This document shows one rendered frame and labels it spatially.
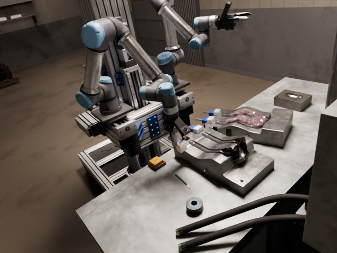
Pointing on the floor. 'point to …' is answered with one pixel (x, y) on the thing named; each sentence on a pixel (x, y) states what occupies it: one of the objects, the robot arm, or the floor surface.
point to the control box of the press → (323, 187)
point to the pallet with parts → (7, 76)
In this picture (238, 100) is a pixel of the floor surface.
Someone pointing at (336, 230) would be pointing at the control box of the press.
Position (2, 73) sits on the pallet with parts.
